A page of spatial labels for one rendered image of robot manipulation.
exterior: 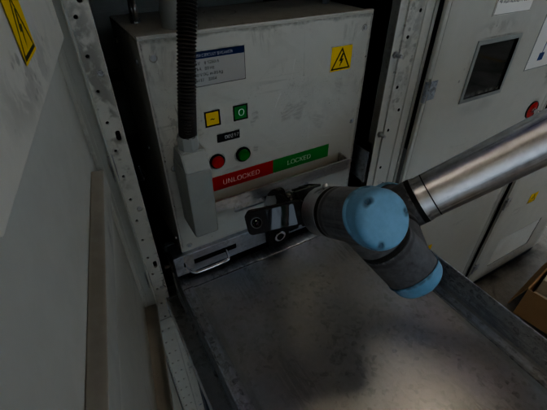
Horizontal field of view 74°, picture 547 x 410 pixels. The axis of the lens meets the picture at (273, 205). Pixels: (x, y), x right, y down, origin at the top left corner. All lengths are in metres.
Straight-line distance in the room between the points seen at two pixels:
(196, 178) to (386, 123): 0.52
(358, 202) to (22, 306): 0.40
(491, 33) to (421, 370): 0.80
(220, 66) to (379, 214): 0.39
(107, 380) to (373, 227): 0.36
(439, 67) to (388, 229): 0.55
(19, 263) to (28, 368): 0.06
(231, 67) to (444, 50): 0.51
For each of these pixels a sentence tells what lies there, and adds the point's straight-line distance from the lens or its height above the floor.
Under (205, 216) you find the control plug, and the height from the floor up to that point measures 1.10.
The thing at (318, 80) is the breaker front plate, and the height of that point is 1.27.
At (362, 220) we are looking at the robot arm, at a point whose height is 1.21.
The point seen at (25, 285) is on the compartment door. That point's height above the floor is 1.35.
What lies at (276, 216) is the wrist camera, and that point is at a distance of 0.67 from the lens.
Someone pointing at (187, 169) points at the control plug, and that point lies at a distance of 0.63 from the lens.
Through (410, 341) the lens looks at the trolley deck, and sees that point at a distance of 0.85.
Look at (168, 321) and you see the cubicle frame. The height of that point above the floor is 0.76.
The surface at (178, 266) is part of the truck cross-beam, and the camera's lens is 0.89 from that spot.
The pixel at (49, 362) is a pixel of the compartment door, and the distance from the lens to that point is 0.29.
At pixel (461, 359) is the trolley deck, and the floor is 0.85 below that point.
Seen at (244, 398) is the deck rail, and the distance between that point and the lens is 0.75.
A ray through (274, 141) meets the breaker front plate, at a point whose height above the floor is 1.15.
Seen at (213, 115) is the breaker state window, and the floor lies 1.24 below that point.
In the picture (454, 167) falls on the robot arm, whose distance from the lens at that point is 0.71.
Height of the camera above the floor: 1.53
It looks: 37 degrees down
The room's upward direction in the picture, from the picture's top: straight up
